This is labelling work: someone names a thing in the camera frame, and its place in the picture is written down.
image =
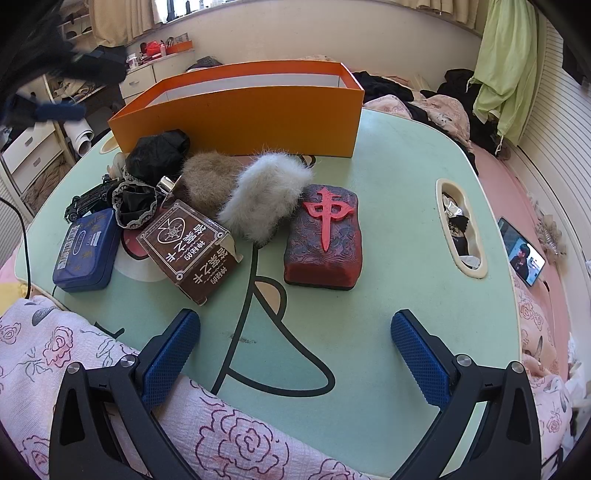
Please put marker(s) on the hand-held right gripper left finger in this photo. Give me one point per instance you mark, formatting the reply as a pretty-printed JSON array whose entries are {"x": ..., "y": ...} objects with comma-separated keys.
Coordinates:
[{"x": 168, "y": 360}]

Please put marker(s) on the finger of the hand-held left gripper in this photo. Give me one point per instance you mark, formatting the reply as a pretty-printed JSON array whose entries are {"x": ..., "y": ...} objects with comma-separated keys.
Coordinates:
[{"x": 60, "y": 112}]

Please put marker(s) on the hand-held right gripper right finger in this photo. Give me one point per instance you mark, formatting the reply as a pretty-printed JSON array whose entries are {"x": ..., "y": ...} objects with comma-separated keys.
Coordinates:
[{"x": 420, "y": 360}]

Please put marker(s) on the black toy car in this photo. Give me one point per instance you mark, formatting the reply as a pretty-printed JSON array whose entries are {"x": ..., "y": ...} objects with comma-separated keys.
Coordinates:
[{"x": 90, "y": 198}]

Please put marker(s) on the brown card box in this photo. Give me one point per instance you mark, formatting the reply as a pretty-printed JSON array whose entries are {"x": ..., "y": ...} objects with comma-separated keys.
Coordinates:
[{"x": 194, "y": 258}]

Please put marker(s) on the black lace-trimmed cloth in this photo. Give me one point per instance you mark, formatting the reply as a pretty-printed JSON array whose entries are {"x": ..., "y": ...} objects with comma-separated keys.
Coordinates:
[{"x": 157, "y": 154}]

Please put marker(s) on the small shiny metal object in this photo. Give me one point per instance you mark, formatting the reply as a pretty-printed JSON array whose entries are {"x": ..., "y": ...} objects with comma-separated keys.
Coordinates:
[{"x": 167, "y": 185}]

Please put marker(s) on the blue tin case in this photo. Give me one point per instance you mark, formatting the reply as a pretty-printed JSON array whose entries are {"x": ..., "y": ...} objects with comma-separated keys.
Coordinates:
[{"x": 83, "y": 258}]

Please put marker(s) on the red carved block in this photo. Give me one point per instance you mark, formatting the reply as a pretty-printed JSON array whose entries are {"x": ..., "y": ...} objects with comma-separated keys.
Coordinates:
[{"x": 323, "y": 249}]

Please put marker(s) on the brown fur pom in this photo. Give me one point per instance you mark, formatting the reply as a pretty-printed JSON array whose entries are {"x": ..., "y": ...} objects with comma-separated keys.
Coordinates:
[{"x": 207, "y": 180}]

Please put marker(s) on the grey fur pom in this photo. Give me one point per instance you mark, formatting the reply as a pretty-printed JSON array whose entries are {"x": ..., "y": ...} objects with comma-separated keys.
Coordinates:
[{"x": 263, "y": 194}]

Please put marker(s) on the orange cardboard box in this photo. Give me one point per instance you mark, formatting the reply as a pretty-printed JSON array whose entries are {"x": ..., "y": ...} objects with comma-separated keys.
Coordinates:
[{"x": 277, "y": 120}]

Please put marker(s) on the white paper roll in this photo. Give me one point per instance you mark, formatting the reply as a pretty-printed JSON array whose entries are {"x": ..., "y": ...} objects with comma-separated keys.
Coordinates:
[{"x": 83, "y": 138}]

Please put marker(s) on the white wardrobe drawers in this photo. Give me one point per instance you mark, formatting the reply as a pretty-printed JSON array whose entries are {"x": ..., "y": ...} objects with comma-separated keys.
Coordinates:
[{"x": 32, "y": 152}]

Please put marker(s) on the black bag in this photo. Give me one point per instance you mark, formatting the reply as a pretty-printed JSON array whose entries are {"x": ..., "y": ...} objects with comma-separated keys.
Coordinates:
[{"x": 106, "y": 67}]

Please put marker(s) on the beige curtain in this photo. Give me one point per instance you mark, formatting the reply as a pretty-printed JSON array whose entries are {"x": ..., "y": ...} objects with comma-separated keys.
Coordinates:
[{"x": 120, "y": 23}]

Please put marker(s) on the pink floral lap cloth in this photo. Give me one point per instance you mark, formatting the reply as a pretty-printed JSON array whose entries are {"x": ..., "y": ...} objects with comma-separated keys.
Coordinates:
[{"x": 231, "y": 438}]

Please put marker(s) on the white drawer cabinet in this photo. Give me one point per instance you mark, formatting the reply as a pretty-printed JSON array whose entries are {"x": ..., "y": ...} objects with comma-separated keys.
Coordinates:
[{"x": 157, "y": 74}]

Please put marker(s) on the red container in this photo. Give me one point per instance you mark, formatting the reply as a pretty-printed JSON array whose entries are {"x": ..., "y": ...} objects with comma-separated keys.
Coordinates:
[{"x": 153, "y": 48}]

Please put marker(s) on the pink rabbit print quilt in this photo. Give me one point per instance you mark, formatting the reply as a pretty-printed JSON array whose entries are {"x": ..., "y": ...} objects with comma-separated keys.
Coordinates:
[{"x": 545, "y": 360}]

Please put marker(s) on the crumpled dark wrappers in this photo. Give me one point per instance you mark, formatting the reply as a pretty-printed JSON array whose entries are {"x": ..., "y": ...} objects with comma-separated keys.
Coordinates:
[{"x": 459, "y": 230}]

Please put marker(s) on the orange tray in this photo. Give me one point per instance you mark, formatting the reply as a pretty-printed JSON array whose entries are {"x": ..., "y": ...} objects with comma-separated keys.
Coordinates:
[{"x": 179, "y": 47}]

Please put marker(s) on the smartphone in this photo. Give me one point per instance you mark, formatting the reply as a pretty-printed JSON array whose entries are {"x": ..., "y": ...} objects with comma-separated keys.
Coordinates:
[{"x": 521, "y": 254}]

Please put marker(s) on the folded patterned clothes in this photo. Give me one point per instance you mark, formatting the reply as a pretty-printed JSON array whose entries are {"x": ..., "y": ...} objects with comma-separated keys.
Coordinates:
[{"x": 205, "y": 62}]

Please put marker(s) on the beige hair clip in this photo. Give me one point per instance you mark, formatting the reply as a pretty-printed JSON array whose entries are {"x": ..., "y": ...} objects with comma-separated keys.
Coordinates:
[{"x": 551, "y": 237}]

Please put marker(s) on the window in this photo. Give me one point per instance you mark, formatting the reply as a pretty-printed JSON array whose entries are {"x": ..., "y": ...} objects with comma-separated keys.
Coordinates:
[{"x": 277, "y": 3}]

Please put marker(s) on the pink patterned quilt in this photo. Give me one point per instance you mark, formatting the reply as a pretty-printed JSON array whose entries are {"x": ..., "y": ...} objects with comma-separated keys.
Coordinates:
[{"x": 434, "y": 113}]

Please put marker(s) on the black clothes on bed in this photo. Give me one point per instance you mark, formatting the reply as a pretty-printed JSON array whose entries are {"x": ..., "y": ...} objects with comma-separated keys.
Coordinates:
[{"x": 383, "y": 85}]

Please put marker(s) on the black clothes pile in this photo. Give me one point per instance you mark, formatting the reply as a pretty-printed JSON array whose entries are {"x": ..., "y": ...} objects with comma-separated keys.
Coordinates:
[{"x": 459, "y": 79}]

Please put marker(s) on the green curtain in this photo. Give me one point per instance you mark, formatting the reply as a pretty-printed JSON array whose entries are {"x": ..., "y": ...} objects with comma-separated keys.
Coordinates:
[{"x": 503, "y": 69}]

